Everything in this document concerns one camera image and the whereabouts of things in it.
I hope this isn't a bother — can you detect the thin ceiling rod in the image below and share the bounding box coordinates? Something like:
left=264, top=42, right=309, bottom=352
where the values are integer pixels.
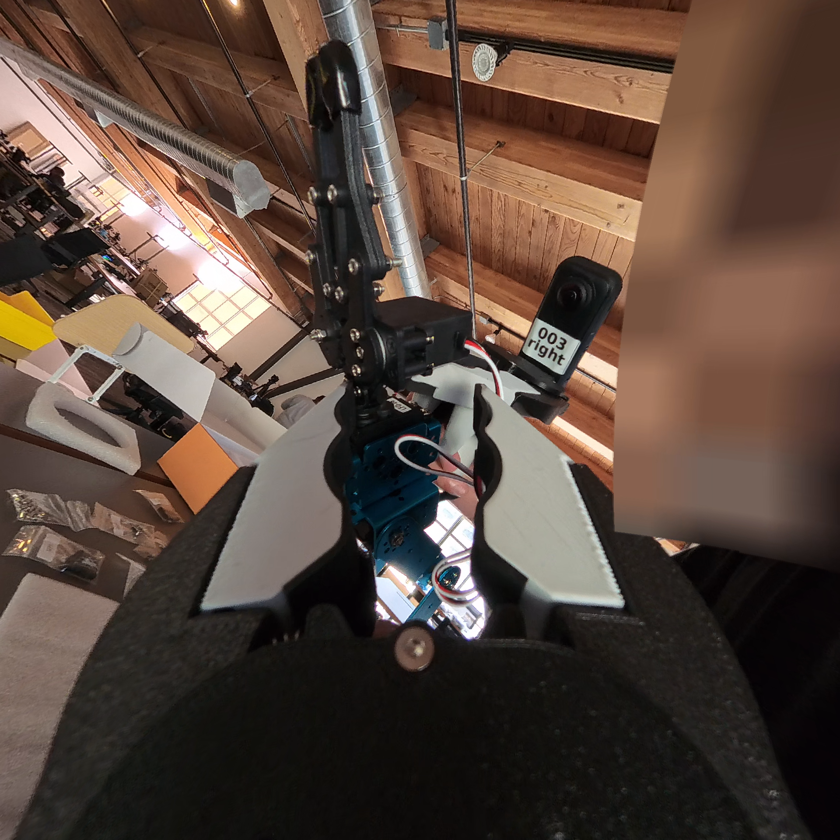
left=445, top=0, right=478, bottom=317

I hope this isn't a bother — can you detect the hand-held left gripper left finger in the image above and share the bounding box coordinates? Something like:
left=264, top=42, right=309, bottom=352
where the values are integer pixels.
left=199, top=387, right=378, bottom=639

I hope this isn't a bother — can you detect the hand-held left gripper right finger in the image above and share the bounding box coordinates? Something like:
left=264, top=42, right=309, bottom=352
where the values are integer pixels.
left=470, top=385, right=626, bottom=642

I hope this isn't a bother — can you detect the person's dark shirt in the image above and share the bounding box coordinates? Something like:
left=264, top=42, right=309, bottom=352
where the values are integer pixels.
left=669, top=538, right=840, bottom=840

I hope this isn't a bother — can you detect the light wood panel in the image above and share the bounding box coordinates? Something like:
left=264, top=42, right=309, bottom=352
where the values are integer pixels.
left=52, top=294, right=199, bottom=357

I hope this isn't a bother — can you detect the white metal stand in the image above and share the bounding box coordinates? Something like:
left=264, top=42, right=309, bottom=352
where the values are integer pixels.
left=52, top=344, right=127, bottom=402

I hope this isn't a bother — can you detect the ceiling track spot lamp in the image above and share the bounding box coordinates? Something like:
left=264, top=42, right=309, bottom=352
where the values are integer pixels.
left=471, top=41, right=515, bottom=84

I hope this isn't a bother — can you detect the blue and black toy robot arm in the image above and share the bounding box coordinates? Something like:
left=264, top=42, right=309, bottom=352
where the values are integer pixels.
left=305, top=41, right=509, bottom=641

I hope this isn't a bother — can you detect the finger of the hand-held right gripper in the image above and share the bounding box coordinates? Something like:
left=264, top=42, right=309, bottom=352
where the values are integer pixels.
left=430, top=400, right=481, bottom=465
left=412, top=364, right=541, bottom=404

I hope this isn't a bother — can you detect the yellow plastic bin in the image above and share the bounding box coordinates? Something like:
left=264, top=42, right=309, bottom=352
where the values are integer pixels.
left=0, top=292, right=61, bottom=359

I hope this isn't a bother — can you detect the orange cardboard box white lid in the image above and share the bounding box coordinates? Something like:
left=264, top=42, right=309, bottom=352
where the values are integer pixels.
left=112, top=322, right=293, bottom=517

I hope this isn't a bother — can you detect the person's right hand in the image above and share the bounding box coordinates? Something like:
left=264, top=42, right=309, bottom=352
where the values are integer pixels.
left=433, top=459, right=479, bottom=503

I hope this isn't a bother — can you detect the group of small parts bags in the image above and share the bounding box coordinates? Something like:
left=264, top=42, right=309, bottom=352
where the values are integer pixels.
left=2, top=487, right=186, bottom=599

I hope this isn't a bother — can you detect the white foam sheet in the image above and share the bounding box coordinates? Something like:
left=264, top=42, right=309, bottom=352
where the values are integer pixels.
left=0, top=574, right=123, bottom=836

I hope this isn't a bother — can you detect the silver air duct capped end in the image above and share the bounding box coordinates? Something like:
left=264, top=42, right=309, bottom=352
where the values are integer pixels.
left=0, top=36, right=272, bottom=219

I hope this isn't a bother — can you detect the white foam frame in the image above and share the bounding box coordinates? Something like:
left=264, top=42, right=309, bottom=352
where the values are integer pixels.
left=26, top=382, right=143, bottom=477

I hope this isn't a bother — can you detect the gridded glass window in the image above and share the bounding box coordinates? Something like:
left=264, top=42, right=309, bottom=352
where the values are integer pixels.
left=173, top=281, right=274, bottom=353

